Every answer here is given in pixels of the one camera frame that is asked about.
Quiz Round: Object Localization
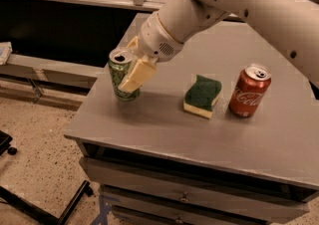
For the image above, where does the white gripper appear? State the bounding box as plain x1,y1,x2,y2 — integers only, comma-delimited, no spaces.
119,12,183,93

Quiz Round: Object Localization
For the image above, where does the green soda can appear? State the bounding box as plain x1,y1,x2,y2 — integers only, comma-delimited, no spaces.
108,48,140,102

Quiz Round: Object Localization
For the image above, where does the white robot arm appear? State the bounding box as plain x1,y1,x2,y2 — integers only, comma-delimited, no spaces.
120,0,319,93

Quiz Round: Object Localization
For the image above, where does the red Coca-Cola can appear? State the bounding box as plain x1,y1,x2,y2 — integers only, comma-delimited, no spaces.
228,63,271,117

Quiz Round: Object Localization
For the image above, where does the green and yellow sponge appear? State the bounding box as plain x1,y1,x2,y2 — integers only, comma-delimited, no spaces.
183,75,222,118

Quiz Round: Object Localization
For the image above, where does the grey metal bench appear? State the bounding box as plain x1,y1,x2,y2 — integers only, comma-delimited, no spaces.
0,54,104,103

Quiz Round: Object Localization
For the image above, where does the grey drawer cabinet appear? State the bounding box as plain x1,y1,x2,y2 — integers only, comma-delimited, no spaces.
64,13,319,225

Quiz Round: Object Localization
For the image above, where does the top drawer with knob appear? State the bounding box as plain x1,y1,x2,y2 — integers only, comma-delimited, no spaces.
80,157,309,224

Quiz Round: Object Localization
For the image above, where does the drawer with knob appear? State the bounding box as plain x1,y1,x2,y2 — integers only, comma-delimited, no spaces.
80,157,309,224
99,185,265,225

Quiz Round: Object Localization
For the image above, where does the white object on bench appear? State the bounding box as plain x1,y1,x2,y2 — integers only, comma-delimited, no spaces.
0,42,12,66

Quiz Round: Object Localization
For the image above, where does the black chair base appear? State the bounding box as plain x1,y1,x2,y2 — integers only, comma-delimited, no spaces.
0,131,84,214

